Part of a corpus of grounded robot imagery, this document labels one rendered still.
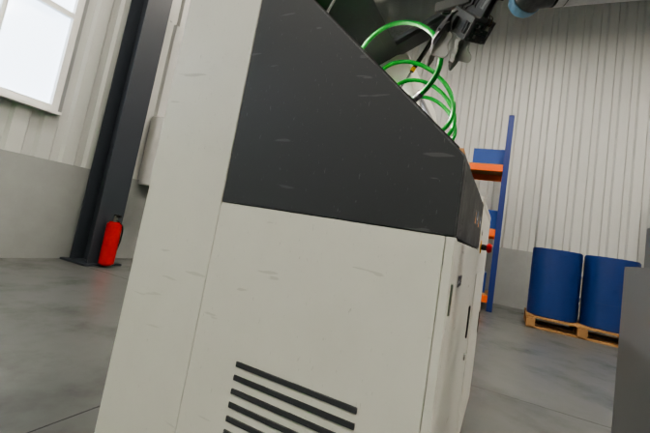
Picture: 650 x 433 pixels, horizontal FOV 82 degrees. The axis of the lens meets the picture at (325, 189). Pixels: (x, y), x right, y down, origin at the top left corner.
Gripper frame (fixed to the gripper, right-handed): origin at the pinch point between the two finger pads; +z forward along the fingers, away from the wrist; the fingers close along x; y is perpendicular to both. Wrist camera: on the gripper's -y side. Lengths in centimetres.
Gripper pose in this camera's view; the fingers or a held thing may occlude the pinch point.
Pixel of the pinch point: (439, 63)
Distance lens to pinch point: 108.1
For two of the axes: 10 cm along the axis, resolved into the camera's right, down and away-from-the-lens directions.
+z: -3.0, 7.4, 6.0
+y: 3.6, 6.7, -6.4
